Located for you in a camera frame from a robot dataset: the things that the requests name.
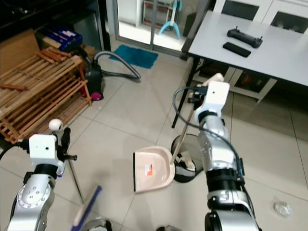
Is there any wooden slatted rack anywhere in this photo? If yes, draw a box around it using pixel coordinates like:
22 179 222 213
0 48 92 145

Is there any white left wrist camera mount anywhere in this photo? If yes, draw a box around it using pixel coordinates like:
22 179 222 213
29 134 64 167

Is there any grey robot right foot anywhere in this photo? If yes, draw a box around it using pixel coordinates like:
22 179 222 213
156 225 181 231

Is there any grey robot left foot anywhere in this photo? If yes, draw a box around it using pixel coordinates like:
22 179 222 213
93 218 119 231

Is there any blue printed box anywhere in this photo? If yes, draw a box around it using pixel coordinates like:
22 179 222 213
41 26 83 51

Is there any brown wooden board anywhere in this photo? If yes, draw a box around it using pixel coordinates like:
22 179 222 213
0 29 42 88

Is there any black vacuum cleaner grey hose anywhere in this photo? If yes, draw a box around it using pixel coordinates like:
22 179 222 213
84 50 141 102

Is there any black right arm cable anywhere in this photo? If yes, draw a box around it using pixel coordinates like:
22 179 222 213
172 86 244 180

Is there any grey robot foot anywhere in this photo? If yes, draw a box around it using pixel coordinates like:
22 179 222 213
156 225 181 231
93 218 119 231

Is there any pink long-handled dustpan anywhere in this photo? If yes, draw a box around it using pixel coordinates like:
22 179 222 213
133 73 225 194

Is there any low white cabinet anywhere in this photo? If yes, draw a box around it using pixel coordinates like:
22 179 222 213
192 65 278 104

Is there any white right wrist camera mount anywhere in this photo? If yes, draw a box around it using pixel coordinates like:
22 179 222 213
195 80 230 114

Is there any black desk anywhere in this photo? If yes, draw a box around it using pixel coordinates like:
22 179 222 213
0 0 109 49

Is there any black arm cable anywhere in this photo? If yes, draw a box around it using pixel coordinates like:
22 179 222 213
0 139 30 160
172 86 244 180

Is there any blue broom with white knob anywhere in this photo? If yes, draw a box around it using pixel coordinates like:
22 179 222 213
49 119 103 231

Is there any black mesh waste bin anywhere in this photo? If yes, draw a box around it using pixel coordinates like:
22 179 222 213
171 134 208 184

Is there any black flat phone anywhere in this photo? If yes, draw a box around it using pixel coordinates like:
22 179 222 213
223 42 252 58

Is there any crumpled clear plastic scrap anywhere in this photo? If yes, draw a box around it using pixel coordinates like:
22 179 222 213
273 202 295 217

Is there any light blue plastic stand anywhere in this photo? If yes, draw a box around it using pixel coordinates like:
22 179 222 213
157 0 183 39

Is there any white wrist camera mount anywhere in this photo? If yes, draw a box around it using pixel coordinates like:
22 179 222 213
29 134 64 167
195 80 230 114

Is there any grey table with black legs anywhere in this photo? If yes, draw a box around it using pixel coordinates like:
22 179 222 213
171 11 308 129

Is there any black game controller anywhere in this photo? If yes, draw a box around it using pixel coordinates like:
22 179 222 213
227 27 264 48

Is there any blue floor mat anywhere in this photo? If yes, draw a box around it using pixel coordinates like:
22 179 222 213
110 45 158 70

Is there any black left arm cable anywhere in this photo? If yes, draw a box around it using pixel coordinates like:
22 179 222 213
0 139 30 160

